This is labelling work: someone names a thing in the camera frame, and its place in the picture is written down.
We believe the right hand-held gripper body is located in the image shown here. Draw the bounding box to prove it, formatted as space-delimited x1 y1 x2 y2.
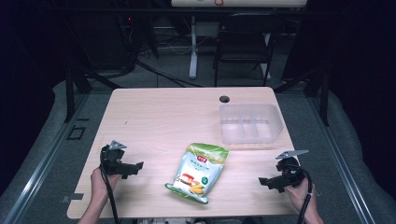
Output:
275 149 310 189

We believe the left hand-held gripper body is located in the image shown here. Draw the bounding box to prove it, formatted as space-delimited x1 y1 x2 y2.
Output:
99 139 133 176

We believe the clear plastic container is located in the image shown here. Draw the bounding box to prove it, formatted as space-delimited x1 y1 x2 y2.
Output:
218 103 285 146

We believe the green and white snack bag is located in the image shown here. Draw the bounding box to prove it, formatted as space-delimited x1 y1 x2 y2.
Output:
164 142 230 205

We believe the person's right hand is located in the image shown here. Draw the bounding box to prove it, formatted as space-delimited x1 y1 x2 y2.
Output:
284 177 316 213

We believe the person's left hand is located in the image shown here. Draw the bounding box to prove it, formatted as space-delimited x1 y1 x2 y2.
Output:
90 167 123 201

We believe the grey tape strip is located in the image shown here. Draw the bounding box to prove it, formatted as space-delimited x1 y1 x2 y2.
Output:
60 192 85 203

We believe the white desk leg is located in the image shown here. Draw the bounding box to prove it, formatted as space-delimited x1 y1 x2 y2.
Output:
188 15 200 80

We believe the black chair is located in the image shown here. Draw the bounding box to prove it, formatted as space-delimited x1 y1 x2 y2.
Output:
212 12 285 89

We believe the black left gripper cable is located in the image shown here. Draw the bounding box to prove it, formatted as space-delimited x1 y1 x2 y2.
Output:
100 148 121 224

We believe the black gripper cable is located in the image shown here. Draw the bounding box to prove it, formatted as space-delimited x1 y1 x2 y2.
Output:
288 164 314 224
100 148 121 224

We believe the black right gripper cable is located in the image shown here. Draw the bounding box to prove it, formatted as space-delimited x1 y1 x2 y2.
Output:
288 164 314 224

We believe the silver aluminium rail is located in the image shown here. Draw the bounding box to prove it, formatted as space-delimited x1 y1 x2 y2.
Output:
1 92 92 224
306 92 376 224

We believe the black metal frame post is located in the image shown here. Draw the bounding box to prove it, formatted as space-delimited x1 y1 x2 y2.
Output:
318 66 331 128
64 62 78 124

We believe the black floor cable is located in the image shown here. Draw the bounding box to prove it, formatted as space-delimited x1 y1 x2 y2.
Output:
134 59 204 89

